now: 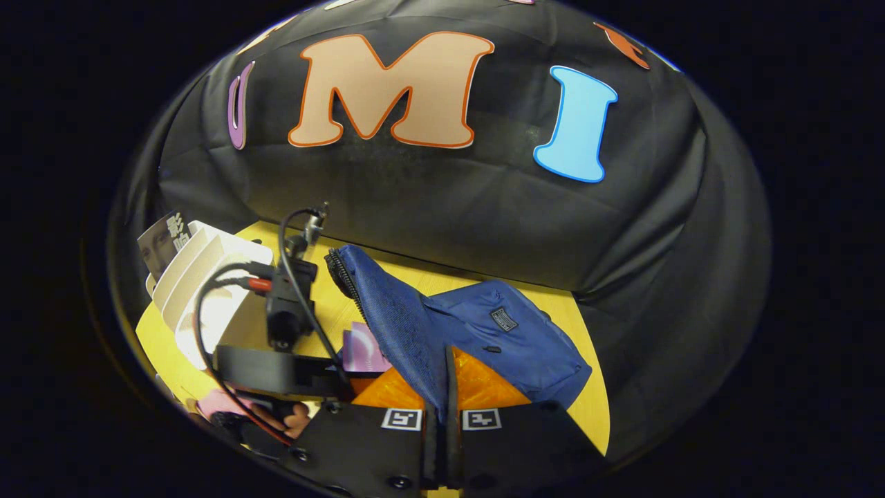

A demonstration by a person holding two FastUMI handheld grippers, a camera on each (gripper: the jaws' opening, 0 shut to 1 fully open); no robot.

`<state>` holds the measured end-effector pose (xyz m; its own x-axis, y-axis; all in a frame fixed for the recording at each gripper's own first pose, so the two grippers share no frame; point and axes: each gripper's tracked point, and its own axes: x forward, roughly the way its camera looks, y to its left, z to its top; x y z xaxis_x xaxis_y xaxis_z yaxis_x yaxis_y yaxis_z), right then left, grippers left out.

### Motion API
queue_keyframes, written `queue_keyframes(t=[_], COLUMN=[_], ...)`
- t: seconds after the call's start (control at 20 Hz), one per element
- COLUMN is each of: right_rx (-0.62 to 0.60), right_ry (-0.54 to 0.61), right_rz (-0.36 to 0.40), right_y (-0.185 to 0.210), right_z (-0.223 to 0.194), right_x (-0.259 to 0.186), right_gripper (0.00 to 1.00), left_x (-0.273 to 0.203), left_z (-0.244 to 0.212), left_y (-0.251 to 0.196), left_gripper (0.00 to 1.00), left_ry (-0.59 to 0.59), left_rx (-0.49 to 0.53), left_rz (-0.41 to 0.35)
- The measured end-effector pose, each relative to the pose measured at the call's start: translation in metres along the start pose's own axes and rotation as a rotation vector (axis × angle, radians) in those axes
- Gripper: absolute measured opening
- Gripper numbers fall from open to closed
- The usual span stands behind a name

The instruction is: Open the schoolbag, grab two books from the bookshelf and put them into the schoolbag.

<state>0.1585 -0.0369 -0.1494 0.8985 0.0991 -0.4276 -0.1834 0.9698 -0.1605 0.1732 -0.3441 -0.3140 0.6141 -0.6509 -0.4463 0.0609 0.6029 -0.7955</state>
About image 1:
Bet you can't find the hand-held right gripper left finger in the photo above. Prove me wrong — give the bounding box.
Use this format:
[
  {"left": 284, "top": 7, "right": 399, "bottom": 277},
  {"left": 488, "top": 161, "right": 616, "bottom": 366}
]
[{"left": 280, "top": 367, "right": 443, "bottom": 495}]

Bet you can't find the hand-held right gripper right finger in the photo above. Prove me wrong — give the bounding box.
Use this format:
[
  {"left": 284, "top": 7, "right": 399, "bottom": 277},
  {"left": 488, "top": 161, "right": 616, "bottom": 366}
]
[{"left": 446, "top": 346, "right": 609, "bottom": 495}]

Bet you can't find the white plastic bookshelf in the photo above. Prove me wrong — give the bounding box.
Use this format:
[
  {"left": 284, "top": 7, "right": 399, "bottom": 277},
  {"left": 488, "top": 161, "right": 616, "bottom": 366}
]
[{"left": 145, "top": 220, "right": 277, "bottom": 371}]

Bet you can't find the pink book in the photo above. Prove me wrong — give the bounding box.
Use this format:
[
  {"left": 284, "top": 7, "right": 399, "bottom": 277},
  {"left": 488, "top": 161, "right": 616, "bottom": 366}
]
[{"left": 342, "top": 322, "right": 393, "bottom": 374}]

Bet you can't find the blue schoolbag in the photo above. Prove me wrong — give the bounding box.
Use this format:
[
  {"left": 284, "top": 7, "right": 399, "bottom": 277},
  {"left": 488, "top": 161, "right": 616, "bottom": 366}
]
[{"left": 325, "top": 244, "right": 593, "bottom": 416}]

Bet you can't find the dark face cover book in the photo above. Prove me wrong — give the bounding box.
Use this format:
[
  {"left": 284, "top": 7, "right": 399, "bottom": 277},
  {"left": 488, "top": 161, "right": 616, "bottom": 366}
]
[{"left": 137, "top": 211, "right": 192, "bottom": 281}]

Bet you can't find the black backdrop cloth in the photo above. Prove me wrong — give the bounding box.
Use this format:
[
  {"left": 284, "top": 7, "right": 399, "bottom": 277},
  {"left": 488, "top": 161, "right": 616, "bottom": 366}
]
[{"left": 111, "top": 0, "right": 772, "bottom": 461}]

